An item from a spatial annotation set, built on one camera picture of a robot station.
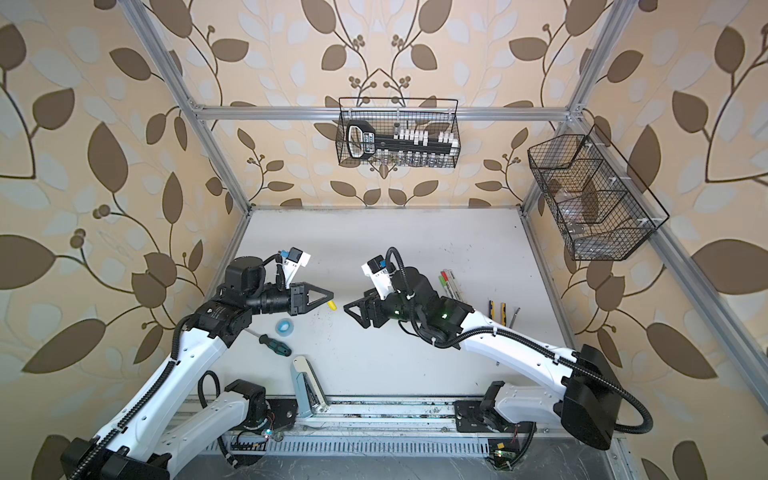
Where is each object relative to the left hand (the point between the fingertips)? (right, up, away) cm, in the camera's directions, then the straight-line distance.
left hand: (332, 296), depth 68 cm
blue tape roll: (-19, -14, +21) cm, 32 cm away
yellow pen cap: (0, -2, +1) cm, 3 cm away
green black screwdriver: (-20, -17, +16) cm, 31 cm away
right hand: (+5, -2, +2) cm, 6 cm away
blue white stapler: (-7, -27, +7) cm, 29 cm away
